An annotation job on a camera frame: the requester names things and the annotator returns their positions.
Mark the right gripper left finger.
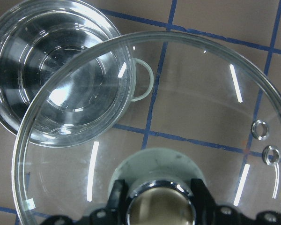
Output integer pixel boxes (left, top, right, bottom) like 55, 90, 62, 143
41, 180, 128, 225

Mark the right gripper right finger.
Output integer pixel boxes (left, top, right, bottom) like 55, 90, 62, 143
191, 178, 281, 225

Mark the glass pot lid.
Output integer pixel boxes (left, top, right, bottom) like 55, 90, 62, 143
12, 31, 281, 225

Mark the white steel cooking pot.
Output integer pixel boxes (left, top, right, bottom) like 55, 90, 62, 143
0, 0, 154, 148

